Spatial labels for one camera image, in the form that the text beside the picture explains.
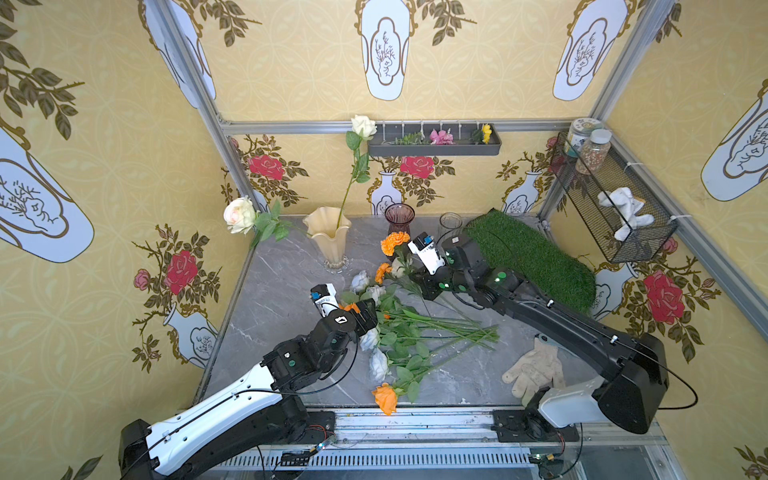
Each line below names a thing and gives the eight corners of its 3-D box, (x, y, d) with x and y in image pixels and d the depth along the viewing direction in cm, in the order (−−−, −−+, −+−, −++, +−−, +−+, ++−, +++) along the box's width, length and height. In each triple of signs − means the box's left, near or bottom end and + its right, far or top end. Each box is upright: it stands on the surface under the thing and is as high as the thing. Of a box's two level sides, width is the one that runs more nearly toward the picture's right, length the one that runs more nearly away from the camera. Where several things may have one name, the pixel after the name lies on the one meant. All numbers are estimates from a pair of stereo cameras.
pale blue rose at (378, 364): (369, 381, 81) (368, 378, 79) (370, 352, 86) (370, 349, 84) (387, 381, 81) (387, 378, 79) (387, 352, 86) (387, 349, 84)
